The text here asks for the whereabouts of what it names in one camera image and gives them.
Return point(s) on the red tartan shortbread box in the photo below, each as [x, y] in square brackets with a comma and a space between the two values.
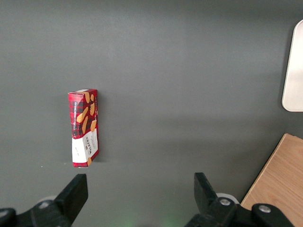
[84, 123]

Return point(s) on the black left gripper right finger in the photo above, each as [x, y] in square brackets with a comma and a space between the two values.
[210, 208]

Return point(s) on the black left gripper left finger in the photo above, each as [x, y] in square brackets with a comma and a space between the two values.
[71, 198]

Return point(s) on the wooden drawer cabinet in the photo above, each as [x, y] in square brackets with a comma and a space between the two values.
[281, 184]

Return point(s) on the beige plastic tray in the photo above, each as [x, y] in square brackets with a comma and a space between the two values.
[296, 71]

